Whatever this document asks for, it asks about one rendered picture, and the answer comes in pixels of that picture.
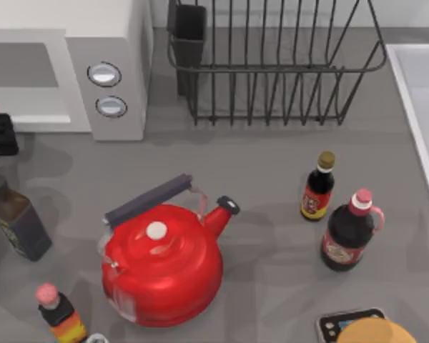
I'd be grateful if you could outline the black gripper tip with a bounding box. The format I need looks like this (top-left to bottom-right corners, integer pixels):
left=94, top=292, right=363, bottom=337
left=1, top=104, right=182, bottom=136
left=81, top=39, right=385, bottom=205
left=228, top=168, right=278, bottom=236
left=0, top=112, right=20, bottom=157

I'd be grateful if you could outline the dark bottle with olive cap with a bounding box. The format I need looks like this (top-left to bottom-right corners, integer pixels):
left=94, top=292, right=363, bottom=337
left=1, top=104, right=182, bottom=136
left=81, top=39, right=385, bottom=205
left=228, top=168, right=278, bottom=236
left=300, top=150, right=337, bottom=222

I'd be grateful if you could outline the dark bottle with pink handle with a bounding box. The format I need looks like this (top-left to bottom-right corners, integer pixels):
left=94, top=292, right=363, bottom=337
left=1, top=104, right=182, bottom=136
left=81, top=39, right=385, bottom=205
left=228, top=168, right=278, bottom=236
left=320, top=188, right=385, bottom=272

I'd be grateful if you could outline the round orange bread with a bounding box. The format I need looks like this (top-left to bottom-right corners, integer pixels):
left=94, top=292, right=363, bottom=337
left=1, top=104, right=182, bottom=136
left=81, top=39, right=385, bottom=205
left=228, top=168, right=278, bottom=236
left=336, top=317, right=419, bottom=343

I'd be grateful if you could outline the dark cutlery holder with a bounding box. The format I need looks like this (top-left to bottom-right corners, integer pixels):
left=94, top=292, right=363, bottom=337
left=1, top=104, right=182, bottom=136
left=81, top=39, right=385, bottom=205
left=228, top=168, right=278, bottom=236
left=167, top=3, right=208, bottom=96

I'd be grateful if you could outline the dark bottle with orange label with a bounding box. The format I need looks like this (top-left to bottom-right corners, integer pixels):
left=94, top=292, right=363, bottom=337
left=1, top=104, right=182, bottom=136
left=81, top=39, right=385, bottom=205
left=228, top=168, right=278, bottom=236
left=34, top=282, right=89, bottom=343

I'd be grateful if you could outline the red kettle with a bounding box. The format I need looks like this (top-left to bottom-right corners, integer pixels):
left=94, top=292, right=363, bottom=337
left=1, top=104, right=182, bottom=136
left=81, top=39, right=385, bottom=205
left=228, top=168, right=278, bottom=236
left=98, top=173, right=242, bottom=329

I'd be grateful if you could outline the round microwave knob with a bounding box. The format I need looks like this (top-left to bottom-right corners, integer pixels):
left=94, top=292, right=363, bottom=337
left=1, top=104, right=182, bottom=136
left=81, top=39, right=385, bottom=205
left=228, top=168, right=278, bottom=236
left=87, top=61, right=122, bottom=88
left=94, top=95, right=129, bottom=119

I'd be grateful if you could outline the square dark brown bottle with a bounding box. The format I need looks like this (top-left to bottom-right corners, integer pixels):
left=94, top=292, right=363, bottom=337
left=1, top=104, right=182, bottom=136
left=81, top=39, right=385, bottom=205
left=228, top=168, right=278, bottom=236
left=0, top=175, right=54, bottom=262

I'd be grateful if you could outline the pale microwave oven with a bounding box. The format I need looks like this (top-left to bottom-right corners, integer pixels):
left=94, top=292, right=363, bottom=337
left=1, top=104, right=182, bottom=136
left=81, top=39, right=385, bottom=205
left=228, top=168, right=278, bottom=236
left=0, top=0, right=154, bottom=142

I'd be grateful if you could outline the dark wire dish rack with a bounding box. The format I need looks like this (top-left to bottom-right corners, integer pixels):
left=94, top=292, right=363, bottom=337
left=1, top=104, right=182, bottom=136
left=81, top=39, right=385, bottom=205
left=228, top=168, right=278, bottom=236
left=166, top=0, right=388, bottom=127

